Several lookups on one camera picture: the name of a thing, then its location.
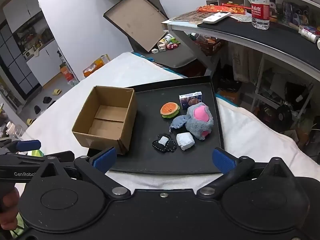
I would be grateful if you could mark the printed paper packet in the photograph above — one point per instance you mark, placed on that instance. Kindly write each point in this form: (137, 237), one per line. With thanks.
(241, 17)

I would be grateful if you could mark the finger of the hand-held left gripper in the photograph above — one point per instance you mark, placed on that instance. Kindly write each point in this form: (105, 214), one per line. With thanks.
(66, 157)
(28, 145)

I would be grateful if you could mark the small blue printed box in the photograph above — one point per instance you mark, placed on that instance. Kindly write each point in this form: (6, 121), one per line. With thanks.
(190, 100)

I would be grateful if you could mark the large orange carton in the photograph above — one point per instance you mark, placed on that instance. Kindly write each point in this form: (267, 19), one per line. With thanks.
(96, 65)

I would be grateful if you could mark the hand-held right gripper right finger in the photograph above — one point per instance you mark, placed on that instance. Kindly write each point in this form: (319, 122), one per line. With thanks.
(223, 161)

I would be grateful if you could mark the white desk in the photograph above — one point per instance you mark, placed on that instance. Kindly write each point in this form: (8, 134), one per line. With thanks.
(175, 26)

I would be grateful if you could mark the black fan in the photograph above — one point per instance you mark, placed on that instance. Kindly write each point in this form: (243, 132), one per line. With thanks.
(283, 115)

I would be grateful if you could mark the red snack packet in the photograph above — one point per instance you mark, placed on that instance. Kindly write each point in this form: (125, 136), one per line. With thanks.
(212, 8)

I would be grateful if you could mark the white remote control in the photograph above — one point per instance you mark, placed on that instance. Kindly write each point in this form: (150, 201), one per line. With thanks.
(216, 17)

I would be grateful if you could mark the blue-grey denim plush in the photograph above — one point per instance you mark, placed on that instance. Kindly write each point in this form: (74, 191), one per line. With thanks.
(178, 122)

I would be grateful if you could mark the white and green jar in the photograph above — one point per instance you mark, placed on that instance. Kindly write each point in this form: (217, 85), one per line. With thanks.
(166, 38)

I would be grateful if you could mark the brown cardboard box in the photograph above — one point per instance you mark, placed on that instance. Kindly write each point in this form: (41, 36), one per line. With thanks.
(110, 120)

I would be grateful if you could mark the red toy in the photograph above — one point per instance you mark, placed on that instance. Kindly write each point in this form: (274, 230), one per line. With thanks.
(172, 46)

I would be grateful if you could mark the large brown-lined box lid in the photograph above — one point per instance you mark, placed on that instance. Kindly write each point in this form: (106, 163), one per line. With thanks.
(137, 20)

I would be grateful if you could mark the black stitched pouch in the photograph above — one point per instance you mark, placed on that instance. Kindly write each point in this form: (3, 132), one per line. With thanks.
(157, 143)

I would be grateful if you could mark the orange burger plush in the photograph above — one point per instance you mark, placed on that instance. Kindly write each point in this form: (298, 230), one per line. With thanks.
(170, 108)

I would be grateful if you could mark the brown placemat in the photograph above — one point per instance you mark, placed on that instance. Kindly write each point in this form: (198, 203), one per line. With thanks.
(190, 17)

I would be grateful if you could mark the black tray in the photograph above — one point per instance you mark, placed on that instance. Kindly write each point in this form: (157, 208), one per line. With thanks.
(150, 160)

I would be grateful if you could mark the white cabinet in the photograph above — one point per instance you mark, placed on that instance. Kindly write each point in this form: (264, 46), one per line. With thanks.
(42, 62)

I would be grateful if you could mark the red label water bottle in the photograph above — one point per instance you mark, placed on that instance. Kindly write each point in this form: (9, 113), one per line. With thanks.
(260, 12)

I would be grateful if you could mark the black slipper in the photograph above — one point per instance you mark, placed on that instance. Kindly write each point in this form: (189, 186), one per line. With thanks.
(46, 100)
(37, 109)

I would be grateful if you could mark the small orange box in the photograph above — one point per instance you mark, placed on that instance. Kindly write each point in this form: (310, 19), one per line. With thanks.
(66, 73)

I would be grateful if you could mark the person's left hand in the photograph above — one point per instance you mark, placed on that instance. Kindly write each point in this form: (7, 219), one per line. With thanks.
(8, 207)

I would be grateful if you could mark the cream tote bag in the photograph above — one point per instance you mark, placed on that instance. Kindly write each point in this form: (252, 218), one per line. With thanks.
(240, 62)

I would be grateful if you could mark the grey plush with pink patch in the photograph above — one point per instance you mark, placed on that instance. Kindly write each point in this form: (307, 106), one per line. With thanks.
(197, 127)

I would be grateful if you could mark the white packet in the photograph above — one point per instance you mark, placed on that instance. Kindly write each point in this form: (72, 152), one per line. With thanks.
(185, 141)

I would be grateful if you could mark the white storage rack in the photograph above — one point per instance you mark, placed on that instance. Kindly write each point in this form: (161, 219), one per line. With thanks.
(260, 80)

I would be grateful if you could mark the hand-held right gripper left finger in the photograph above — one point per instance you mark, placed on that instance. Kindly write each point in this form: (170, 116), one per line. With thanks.
(105, 160)

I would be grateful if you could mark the yellow slipper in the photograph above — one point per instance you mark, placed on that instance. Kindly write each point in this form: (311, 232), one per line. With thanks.
(57, 91)
(30, 121)

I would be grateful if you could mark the green packet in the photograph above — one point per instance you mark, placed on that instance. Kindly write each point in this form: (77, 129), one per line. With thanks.
(37, 153)

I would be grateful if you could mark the black desk mat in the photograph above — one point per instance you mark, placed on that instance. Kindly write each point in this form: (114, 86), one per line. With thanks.
(250, 33)

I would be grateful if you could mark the red basket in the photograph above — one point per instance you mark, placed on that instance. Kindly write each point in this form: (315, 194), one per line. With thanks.
(210, 46)

